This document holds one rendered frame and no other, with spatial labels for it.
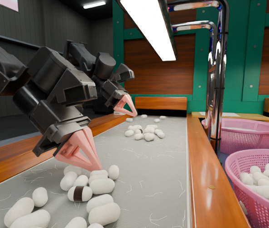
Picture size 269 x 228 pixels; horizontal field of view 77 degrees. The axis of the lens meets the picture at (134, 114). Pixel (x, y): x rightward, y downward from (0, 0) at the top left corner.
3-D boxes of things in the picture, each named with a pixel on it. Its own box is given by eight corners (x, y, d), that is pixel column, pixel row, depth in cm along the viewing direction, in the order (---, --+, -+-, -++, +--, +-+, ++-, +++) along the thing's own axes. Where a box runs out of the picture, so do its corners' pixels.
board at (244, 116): (192, 117, 83) (192, 115, 83) (190, 113, 97) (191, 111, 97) (271, 121, 74) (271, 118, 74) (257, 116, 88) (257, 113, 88)
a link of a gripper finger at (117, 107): (145, 106, 62) (127, 90, 64) (140, 109, 56) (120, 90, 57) (134, 120, 64) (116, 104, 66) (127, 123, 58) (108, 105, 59)
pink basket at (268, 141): (252, 167, 48) (255, 135, 47) (186, 142, 72) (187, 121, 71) (297, 153, 60) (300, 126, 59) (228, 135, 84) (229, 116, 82)
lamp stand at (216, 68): (148, 168, 48) (150, -1, 42) (158, 146, 67) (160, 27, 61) (221, 177, 43) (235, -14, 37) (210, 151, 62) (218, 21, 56)
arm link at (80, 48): (108, 64, 64) (83, 40, 83) (84, 61, 58) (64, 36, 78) (102, 92, 70) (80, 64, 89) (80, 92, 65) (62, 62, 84)
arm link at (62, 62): (86, 75, 36) (43, 36, 35) (68, 70, 27) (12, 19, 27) (53, 114, 38) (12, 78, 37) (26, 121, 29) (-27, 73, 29)
